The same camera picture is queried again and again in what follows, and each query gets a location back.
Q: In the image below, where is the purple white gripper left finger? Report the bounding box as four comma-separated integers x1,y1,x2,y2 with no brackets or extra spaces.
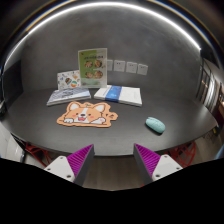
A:
45,144,95,186

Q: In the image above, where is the teal computer mouse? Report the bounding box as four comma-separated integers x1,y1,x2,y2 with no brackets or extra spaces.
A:
146,117,166,134

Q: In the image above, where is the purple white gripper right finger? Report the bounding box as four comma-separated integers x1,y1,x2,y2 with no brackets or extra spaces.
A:
133,144,182,185

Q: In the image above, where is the red table frame left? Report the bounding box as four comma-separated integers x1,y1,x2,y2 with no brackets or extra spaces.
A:
25,143,51,167

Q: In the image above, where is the white book with blue band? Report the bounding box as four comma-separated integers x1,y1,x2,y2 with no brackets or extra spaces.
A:
94,85,142,106

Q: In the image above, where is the red table frame right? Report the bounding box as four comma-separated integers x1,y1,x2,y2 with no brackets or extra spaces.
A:
167,142,196,168

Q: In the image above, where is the grey patterned book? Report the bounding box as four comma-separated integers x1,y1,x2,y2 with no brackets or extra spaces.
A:
47,87,91,106

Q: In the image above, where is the small illustrated food card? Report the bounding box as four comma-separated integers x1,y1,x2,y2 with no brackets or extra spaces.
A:
57,70,81,90

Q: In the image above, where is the white wall socket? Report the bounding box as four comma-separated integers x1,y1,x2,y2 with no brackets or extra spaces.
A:
126,62,137,73
114,60,125,72
107,59,113,71
137,64,148,75

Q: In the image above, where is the green white food menu stand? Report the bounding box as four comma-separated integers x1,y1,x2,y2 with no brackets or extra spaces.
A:
78,48,107,88

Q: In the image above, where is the red table frame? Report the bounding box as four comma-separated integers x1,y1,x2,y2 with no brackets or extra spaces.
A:
25,143,51,167
167,142,196,168

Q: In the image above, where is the corgi shaped mouse pad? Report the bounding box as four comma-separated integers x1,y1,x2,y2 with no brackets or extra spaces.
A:
57,102,118,128

